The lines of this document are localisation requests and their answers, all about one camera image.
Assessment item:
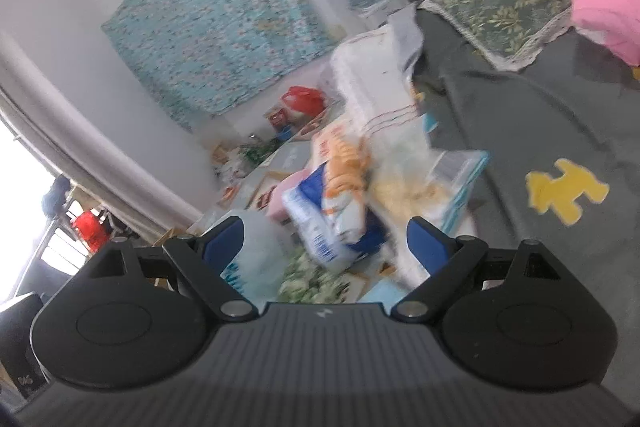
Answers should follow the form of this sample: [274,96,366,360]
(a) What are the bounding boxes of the clear bag of cotton swabs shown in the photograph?
[367,122,489,288]

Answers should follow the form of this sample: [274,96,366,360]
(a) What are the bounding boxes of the pink knitted cloth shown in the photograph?
[266,168,310,222]

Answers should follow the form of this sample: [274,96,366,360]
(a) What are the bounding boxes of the blue white diaper pack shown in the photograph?
[282,164,387,274]

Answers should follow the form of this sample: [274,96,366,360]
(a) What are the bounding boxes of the orange striped sock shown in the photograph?
[322,133,374,249]

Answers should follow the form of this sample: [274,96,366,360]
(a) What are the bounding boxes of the brown cardboard box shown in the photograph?
[153,228,194,291]

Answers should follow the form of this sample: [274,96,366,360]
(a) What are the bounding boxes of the white plastic shopping bag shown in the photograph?
[220,210,295,311]

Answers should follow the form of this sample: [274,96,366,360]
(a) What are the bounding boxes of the green white scrunched cloth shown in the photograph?
[277,249,350,305]

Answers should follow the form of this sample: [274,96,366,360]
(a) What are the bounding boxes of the red bag on rack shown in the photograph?
[72,211,110,254]

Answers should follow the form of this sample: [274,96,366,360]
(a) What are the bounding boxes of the orange wet wipes pack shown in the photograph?
[310,115,358,169]

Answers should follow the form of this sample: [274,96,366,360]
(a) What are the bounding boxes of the red drink carton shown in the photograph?
[265,105,291,133]

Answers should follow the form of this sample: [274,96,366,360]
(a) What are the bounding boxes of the red plastic bag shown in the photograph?
[281,86,326,118]

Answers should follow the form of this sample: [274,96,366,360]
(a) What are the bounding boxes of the white water dispenser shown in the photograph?
[356,0,410,30]

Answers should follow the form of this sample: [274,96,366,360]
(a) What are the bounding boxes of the teal floral wall cloth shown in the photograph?
[102,0,333,130]

